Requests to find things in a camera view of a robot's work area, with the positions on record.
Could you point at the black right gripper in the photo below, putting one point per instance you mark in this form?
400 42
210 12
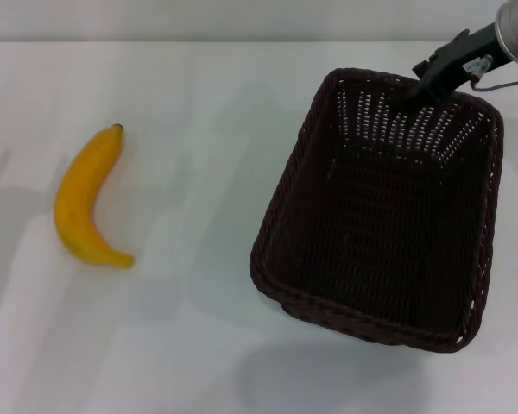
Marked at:
455 58

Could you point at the dark brown woven basket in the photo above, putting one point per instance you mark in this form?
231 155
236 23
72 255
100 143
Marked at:
371 224

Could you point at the yellow banana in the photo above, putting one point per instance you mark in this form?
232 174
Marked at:
75 202

